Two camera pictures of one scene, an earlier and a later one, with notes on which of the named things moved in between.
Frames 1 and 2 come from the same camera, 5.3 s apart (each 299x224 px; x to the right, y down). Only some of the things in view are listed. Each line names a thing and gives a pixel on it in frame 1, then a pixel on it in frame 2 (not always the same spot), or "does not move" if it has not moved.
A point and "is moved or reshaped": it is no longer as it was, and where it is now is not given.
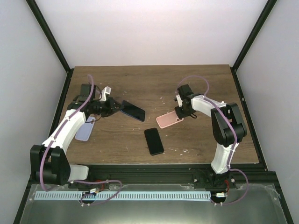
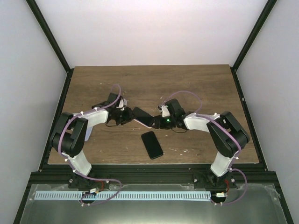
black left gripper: x=112 y=103 → x=128 y=117
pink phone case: x=168 y=119 is moved or reshaped
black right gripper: x=181 y=115 → x=159 y=123
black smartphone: x=154 y=141 is moved or reshaped
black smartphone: x=153 y=141 is moved or reshaped
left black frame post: x=35 y=9 does not move
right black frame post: x=264 y=15 does not move
